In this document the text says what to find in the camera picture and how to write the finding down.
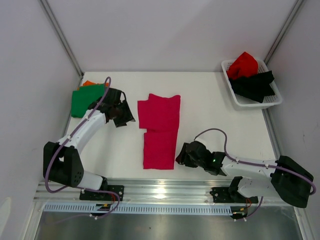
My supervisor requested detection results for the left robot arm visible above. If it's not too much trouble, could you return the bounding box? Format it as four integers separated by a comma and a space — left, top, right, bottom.
43, 87, 135, 200

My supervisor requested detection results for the red t shirt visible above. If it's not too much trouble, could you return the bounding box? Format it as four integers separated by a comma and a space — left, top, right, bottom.
227, 52, 259, 80

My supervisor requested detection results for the pink t shirt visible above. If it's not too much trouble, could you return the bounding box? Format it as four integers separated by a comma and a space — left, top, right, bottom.
137, 93, 181, 170

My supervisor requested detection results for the black t shirt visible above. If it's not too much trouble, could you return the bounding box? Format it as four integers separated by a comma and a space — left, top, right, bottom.
228, 71, 275, 103

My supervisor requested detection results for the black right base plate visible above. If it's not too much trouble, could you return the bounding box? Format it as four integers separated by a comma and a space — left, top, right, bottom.
209, 187, 259, 204

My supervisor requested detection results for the aluminium corner post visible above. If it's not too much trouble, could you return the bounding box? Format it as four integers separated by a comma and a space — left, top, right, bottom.
263, 0, 307, 65
38, 0, 84, 78

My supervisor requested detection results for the right aluminium corner post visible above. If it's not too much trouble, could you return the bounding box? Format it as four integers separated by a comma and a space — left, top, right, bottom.
263, 0, 307, 65

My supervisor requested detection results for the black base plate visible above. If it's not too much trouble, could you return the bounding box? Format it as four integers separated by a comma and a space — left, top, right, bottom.
209, 187, 259, 204
79, 185, 125, 202

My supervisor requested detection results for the orange folded t shirt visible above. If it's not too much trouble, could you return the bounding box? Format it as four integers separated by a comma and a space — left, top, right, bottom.
77, 80, 102, 91

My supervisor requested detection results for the green folded t shirt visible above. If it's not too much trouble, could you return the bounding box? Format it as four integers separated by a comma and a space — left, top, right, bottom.
71, 83, 109, 118

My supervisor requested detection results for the left aluminium corner post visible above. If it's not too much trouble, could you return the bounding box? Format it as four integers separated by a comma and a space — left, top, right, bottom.
38, 0, 84, 78

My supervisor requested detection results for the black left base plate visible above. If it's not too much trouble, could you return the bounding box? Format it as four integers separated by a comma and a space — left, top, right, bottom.
79, 185, 125, 202

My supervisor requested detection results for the white plastic basket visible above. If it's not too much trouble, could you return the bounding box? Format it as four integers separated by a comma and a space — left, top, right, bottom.
221, 59, 283, 110

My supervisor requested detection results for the aluminium front rail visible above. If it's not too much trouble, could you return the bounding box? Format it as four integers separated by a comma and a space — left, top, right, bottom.
33, 178, 307, 207

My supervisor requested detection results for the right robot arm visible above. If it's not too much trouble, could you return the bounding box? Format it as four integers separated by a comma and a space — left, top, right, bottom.
175, 141, 314, 208

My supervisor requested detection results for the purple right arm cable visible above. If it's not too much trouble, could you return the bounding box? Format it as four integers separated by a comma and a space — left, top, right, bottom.
194, 128, 316, 222

